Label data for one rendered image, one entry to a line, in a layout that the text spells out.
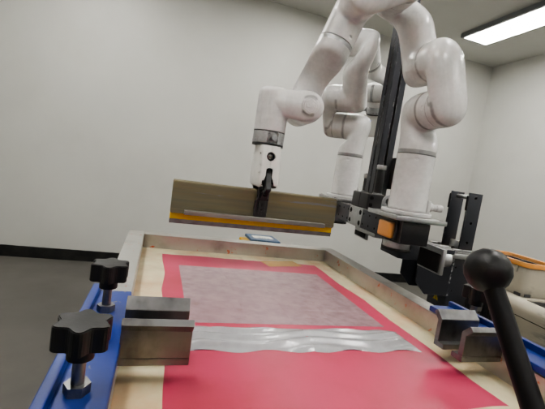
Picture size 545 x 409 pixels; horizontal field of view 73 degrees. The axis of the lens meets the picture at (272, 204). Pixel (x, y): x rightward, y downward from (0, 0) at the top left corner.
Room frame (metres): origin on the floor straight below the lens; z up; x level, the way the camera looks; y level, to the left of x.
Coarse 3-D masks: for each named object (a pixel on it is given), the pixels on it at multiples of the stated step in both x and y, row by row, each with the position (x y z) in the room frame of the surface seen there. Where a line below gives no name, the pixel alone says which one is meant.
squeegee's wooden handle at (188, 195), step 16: (176, 192) 0.82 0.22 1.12; (192, 192) 0.84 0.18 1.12; (208, 192) 0.85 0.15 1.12; (224, 192) 0.86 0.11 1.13; (240, 192) 0.87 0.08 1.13; (256, 192) 0.88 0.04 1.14; (272, 192) 0.89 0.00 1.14; (288, 192) 0.93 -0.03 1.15; (176, 208) 0.83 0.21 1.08; (192, 208) 0.84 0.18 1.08; (208, 208) 0.85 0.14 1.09; (224, 208) 0.86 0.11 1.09; (240, 208) 0.87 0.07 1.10; (272, 208) 0.89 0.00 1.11; (288, 208) 0.91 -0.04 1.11; (304, 208) 0.92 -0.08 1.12; (320, 208) 0.93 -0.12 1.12; (336, 208) 0.94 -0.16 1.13
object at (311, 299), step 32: (288, 288) 0.77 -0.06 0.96; (320, 288) 0.80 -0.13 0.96; (320, 320) 0.62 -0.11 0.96; (352, 320) 0.64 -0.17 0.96; (384, 320) 0.67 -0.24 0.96; (320, 352) 0.50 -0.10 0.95; (352, 352) 0.52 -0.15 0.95; (384, 352) 0.53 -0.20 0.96; (416, 352) 0.55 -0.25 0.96; (352, 384) 0.43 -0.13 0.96; (384, 384) 0.44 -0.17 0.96; (416, 384) 0.45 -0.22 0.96; (448, 384) 0.47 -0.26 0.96
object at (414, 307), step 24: (144, 240) 0.93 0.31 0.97; (168, 240) 0.94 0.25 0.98; (192, 240) 0.96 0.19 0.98; (216, 240) 0.98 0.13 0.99; (240, 240) 1.03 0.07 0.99; (336, 264) 1.00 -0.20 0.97; (120, 288) 0.53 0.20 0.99; (384, 288) 0.78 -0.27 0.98; (408, 312) 0.70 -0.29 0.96; (432, 312) 0.65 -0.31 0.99; (504, 360) 0.50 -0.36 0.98
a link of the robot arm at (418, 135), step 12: (420, 96) 0.93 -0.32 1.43; (408, 108) 0.96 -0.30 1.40; (420, 108) 0.91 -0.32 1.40; (408, 120) 0.96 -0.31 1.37; (420, 120) 0.92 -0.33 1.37; (408, 132) 0.95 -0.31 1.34; (420, 132) 0.95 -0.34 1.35; (432, 132) 0.96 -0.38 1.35; (408, 144) 0.94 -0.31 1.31; (420, 144) 0.93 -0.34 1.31; (432, 144) 0.94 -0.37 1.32; (432, 156) 0.93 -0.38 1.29
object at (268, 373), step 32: (192, 256) 0.91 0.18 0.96; (192, 288) 0.68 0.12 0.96; (224, 288) 0.71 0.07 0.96; (256, 288) 0.74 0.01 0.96; (224, 320) 0.56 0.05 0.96; (256, 320) 0.58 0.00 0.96; (288, 320) 0.60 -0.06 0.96; (192, 352) 0.45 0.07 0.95; (224, 352) 0.46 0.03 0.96; (256, 352) 0.47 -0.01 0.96; (288, 352) 0.49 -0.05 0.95; (192, 384) 0.38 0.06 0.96; (224, 384) 0.39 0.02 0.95; (256, 384) 0.40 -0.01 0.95; (288, 384) 0.41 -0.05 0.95; (320, 384) 0.42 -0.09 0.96
